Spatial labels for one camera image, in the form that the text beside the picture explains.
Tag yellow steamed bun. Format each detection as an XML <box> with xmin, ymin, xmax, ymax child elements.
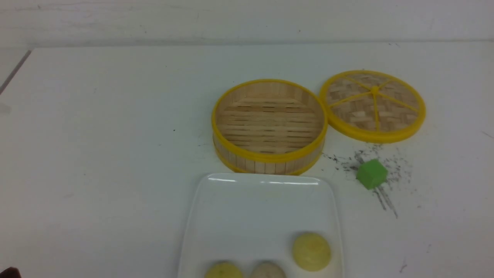
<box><xmin>204</xmin><ymin>261</ymin><xmax>244</xmax><ymax>278</ymax></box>
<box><xmin>292</xmin><ymin>232</ymin><xmax>332</xmax><ymax>272</ymax></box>

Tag white steamed bun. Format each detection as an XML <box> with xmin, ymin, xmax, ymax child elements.
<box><xmin>250</xmin><ymin>261</ymin><xmax>286</xmax><ymax>278</ymax></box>

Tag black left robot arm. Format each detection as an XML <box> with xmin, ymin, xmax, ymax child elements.
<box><xmin>0</xmin><ymin>267</ymin><xmax>22</xmax><ymax>278</ymax></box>

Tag white rectangular plate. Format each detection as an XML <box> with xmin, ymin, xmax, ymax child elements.
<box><xmin>177</xmin><ymin>173</ymin><xmax>346</xmax><ymax>278</ymax></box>

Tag yellow-rimmed bamboo steamer basket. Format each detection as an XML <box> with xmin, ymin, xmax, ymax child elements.
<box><xmin>211</xmin><ymin>79</ymin><xmax>328</xmax><ymax>175</ymax></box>

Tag yellow-rimmed bamboo steamer lid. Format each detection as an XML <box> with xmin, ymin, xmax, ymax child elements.
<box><xmin>319</xmin><ymin>70</ymin><xmax>426</xmax><ymax>144</ymax></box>

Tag green cube block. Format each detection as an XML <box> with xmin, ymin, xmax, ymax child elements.
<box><xmin>356</xmin><ymin>159</ymin><xmax>388</xmax><ymax>190</ymax></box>

